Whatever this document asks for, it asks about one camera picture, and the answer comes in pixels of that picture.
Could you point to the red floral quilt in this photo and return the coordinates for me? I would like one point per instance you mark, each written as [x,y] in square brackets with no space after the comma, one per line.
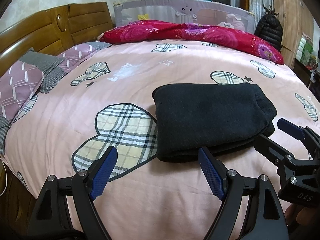
[150,31]

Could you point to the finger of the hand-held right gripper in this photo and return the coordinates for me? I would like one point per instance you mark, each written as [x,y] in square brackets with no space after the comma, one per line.
[272,146]
[290,128]

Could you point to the black puffer jacket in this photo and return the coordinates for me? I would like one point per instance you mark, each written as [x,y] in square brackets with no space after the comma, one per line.
[270,30]

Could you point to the wooden wardrobe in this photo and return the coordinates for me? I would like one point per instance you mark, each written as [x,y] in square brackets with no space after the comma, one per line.
[290,17]

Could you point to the person's right hand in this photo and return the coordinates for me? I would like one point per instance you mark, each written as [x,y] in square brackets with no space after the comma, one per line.
[303,217]

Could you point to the black pants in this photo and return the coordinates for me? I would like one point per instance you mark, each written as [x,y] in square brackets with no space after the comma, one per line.
[210,115]

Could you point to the pink plaid-heart bed cover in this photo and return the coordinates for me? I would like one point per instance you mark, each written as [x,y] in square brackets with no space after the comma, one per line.
[175,62]

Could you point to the purple grey patterned pillow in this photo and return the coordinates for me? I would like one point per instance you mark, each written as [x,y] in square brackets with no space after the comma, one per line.
[72,57]
[17,87]

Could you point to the stack of colourful boxes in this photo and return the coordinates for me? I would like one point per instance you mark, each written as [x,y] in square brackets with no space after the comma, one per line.
[308,52]

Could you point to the wooden bed frame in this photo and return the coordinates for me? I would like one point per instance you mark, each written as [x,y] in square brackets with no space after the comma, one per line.
[17,205]

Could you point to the wooden headboard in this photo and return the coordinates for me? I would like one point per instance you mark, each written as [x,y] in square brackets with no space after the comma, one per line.
[50,27]

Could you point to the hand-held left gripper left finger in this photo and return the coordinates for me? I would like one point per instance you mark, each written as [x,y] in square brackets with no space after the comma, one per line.
[103,172]

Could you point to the grey bed guard rail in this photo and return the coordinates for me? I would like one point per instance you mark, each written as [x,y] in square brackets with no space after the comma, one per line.
[160,10]

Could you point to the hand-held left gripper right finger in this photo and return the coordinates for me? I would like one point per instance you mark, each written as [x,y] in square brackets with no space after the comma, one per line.
[211,172]

